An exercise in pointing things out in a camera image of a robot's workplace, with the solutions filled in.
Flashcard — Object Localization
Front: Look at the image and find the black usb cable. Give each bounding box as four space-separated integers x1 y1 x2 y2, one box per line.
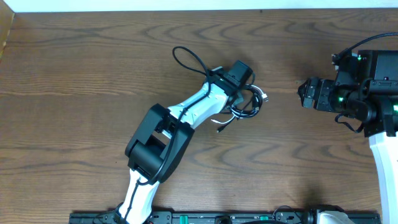
216 83 264 134

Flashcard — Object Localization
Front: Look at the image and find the white usb cable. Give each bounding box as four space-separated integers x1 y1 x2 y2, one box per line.
210 84 269 124

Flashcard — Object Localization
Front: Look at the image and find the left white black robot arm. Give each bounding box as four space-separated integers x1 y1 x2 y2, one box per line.
114 62 253 223

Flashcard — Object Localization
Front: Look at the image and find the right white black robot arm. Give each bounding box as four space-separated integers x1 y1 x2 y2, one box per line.
297 50 397 223

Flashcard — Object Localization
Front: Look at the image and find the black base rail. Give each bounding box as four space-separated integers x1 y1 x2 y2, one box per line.
68 211 382 224

